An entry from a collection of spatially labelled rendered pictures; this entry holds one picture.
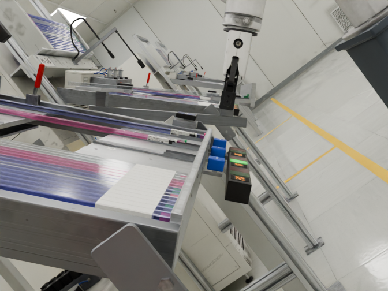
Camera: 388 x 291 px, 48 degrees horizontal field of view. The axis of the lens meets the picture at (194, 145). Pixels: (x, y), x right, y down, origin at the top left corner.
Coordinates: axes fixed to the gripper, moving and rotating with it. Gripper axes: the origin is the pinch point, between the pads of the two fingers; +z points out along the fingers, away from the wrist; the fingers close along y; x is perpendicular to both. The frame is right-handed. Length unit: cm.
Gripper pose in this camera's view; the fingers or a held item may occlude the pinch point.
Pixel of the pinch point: (227, 100)
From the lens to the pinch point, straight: 99.0
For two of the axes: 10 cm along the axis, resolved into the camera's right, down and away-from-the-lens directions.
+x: -9.8, -1.8, 0.6
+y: 0.9, -1.6, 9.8
